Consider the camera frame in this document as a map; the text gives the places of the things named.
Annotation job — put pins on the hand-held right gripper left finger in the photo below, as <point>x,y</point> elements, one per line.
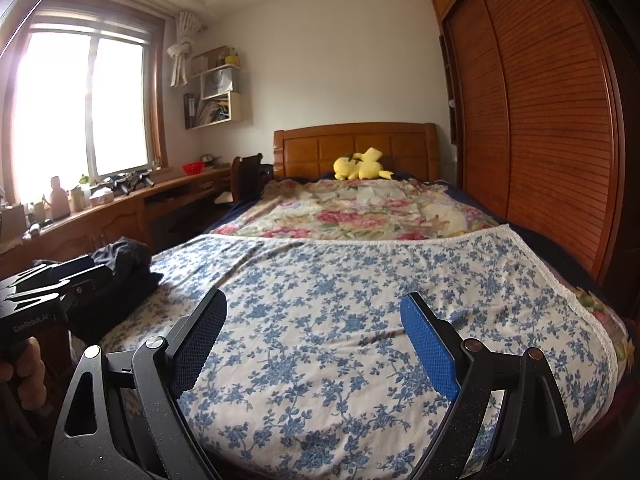
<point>200,340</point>

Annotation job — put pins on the wooden chair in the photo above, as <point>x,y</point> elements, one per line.
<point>247,177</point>

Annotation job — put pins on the wooden slatted wardrobe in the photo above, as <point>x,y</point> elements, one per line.
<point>545,110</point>

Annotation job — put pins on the person's left hand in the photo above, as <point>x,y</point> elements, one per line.
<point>31,370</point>

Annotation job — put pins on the brown bottle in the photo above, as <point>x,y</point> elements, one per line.
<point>58,200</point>

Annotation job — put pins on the white wall shelf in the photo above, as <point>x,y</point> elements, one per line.
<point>240,107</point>

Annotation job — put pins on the tied white curtain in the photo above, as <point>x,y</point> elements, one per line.
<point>181,50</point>

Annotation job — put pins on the small yellow toy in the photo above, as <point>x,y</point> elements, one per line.
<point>232,60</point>

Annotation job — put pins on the metal pot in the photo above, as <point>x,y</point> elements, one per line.
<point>211,161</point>

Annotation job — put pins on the red bowl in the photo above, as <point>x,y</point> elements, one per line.
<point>193,169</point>

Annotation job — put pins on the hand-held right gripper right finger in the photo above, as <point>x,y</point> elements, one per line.
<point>430,345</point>

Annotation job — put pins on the white jar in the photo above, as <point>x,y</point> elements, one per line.
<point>78,199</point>

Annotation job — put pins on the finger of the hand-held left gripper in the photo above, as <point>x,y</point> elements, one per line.
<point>55,295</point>
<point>57,270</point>

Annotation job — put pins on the blue floral bed sheet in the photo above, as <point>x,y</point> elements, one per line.
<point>350,310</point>

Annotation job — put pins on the navy bed sheet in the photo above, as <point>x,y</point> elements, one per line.
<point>560,250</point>

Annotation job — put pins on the wooden desk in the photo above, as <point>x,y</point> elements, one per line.
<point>120,215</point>

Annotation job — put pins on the dark folded garment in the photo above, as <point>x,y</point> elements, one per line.
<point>115,310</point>

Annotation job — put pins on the wooden framed window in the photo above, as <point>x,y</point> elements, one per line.
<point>75,100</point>

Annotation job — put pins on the wooden bed headboard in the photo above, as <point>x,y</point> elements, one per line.
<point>310,152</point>

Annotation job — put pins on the black binder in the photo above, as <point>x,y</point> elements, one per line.
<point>190,111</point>

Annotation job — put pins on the cardboard box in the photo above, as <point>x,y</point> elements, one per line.
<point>210,59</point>

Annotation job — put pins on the yellow plush toy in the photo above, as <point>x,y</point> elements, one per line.
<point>362,167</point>

